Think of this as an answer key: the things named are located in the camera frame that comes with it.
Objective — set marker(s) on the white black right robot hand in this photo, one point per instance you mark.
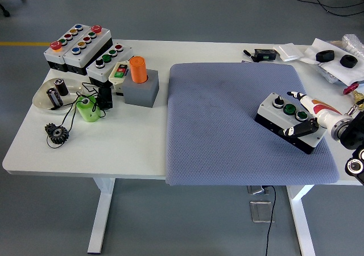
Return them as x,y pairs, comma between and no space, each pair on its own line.
321,111

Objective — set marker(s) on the grey four-button control box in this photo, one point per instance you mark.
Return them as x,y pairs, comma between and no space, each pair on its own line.
98,72
270,109

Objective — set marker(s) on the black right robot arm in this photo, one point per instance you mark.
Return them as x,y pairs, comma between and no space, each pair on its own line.
352,131

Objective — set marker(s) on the five-button box red mushroom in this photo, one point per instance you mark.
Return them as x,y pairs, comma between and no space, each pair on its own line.
85,52
52,57

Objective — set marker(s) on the clear plastic bag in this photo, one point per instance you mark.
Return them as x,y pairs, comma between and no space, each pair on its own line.
327,74

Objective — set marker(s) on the white foam sheet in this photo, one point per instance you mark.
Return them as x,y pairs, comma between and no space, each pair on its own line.
321,46

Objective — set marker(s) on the clear bubble wrap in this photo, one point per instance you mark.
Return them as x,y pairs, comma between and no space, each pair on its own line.
354,44

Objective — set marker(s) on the black box green label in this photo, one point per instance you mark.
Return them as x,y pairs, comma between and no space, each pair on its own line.
265,54

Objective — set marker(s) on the black plug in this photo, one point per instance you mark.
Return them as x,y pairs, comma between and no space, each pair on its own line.
248,53

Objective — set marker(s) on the grey-blue textured mat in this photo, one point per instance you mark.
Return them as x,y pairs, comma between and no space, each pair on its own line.
221,119

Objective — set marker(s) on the silver floor socket plate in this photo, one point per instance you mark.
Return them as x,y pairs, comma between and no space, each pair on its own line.
256,190
260,212

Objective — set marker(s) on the white table leg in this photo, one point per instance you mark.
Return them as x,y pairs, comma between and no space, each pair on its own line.
302,224
99,219

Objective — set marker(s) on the grey cube block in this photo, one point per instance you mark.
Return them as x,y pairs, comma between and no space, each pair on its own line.
140,94

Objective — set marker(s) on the orange cylinder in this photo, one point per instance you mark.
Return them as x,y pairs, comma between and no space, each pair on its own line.
138,69

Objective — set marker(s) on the small black block device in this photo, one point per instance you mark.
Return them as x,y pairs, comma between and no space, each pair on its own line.
105,98

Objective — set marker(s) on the green cylinder spool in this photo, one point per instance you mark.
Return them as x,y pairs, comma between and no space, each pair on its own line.
88,112

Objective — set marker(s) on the black cylindrical capacitor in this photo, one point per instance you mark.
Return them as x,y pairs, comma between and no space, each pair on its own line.
54,97
61,88

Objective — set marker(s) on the black metal gear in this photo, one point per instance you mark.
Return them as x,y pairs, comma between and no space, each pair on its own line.
58,133

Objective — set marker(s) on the clear shallow dish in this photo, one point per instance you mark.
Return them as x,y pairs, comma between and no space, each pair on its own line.
41,99

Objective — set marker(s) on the cream red-green pendant switch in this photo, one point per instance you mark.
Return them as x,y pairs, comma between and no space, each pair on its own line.
117,78

